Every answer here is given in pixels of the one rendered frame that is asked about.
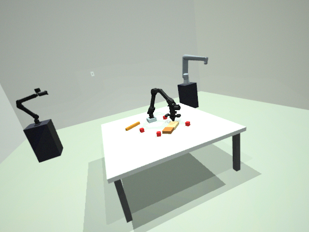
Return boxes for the brown square block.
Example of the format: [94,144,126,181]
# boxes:
[162,127,174,134]

